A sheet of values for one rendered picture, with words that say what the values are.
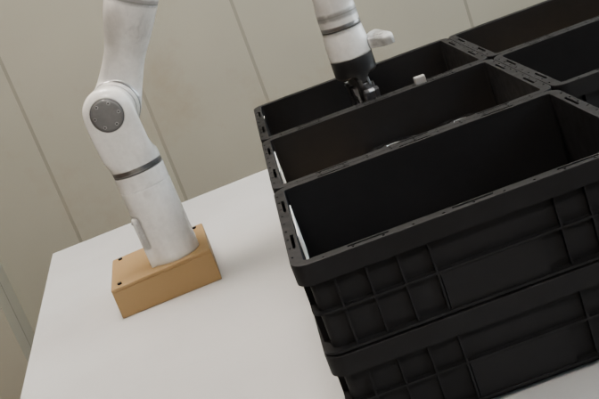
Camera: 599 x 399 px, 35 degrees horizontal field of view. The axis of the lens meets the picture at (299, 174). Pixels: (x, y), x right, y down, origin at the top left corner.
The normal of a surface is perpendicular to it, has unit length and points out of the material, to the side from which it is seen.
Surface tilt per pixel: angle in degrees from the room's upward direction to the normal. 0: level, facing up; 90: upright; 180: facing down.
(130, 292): 90
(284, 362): 0
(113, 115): 90
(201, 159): 90
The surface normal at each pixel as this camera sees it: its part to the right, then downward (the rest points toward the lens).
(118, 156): -0.09, 0.31
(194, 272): 0.18, 0.22
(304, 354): -0.33, -0.90
